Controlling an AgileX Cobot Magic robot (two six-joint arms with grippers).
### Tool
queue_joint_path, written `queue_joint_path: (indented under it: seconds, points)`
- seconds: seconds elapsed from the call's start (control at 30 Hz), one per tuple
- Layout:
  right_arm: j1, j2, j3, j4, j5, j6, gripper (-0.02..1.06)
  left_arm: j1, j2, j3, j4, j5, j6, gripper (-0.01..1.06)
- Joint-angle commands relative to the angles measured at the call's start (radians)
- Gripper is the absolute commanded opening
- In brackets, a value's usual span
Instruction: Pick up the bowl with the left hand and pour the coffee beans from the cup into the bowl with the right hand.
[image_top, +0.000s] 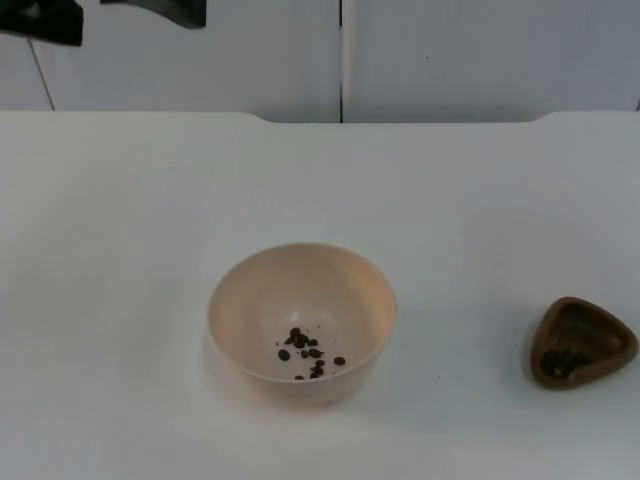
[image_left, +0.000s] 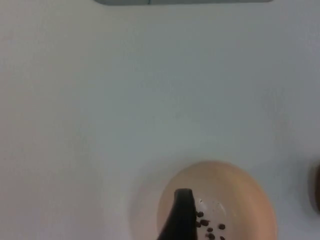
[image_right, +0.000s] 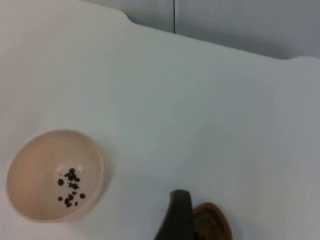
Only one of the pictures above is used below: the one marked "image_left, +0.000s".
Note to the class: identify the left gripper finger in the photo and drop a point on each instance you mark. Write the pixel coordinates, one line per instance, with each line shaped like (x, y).
(181, 217)

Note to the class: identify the pale wooden bowl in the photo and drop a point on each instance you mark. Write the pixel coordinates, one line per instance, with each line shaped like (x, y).
(240, 185)

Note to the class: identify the dark wooden cup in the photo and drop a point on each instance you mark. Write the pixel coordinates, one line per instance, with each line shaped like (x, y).
(314, 187)

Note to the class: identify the coffee beans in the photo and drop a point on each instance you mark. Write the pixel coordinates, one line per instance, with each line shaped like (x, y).
(208, 226)

